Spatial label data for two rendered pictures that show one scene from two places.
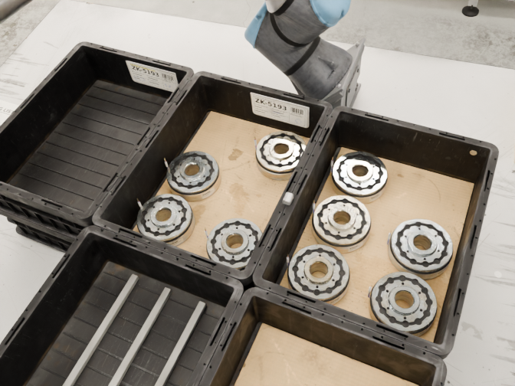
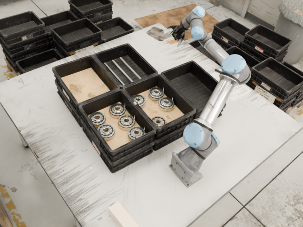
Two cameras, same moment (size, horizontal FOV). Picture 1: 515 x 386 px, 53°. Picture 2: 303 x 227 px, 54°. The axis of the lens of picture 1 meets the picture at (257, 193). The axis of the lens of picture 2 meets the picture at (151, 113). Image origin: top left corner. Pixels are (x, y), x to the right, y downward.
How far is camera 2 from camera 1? 1.65 m
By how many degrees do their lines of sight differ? 61
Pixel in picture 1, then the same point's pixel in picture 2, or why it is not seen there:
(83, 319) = (143, 74)
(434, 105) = (160, 204)
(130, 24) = (272, 138)
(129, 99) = not seen: hidden behind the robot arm
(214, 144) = (175, 115)
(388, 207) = (123, 137)
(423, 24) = not seen: outside the picture
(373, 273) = (109, 122)
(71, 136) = (202, 90)
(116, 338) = (134, 78)
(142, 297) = not seen: hidden behind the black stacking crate
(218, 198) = (155, 107)
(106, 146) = (192, 95)
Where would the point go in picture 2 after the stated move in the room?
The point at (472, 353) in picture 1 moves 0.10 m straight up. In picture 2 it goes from (80, 146) to (78, 136)
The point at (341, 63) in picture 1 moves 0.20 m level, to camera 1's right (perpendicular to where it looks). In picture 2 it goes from (183, 157) to (169, 186)
